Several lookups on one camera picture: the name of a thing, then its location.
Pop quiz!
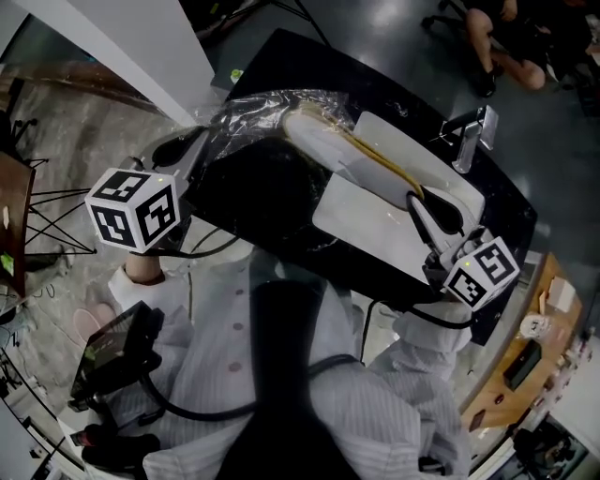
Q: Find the black marble table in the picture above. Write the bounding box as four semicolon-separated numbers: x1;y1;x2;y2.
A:
186;27;539;348

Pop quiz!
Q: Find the black flat box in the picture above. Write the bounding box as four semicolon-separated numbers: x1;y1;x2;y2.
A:
502;338;544;391

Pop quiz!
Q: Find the person's left forearm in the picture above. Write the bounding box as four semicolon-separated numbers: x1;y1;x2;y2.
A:
107;249;191;329

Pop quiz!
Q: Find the wooden table with wire legs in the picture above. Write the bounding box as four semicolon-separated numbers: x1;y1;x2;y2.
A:
0;150;98;302

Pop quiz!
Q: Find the clear plastic bag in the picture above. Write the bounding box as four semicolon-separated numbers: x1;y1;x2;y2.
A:
193;87;358;166

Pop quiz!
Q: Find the thick black cable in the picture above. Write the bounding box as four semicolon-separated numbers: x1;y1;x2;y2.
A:
139;353;363;422

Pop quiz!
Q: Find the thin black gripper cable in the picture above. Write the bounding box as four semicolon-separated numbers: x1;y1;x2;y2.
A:
361;298;475;368
153;228;241;260

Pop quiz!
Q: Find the white cardboard box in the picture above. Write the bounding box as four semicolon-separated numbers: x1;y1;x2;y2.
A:
546;275;578;311

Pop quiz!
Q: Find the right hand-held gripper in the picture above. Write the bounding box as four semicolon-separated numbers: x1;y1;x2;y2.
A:
405;189;522;313

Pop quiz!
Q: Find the person's striped grey shirt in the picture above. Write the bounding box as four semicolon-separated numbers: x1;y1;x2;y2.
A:
140;247;473;480

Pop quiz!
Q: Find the round white fan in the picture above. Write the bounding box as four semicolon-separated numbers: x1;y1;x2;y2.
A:
519;312;550;339

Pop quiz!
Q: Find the curved wooden desk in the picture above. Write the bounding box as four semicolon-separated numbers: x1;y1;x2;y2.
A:
457;251;586;431

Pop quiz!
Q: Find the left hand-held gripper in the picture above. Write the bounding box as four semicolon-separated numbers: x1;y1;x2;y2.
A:
83;127;213;255

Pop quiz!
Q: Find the person's right forearm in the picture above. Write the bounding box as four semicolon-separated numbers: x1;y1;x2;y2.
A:
392;299;473;360

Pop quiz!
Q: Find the black tablet screen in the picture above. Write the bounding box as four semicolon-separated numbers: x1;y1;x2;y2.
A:
68;299;164;410

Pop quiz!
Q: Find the pink basket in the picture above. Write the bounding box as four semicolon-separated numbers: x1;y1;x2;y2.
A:
71;302;117;347

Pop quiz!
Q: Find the white rectangular basin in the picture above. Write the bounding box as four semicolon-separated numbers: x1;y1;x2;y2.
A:
310;110;487;258

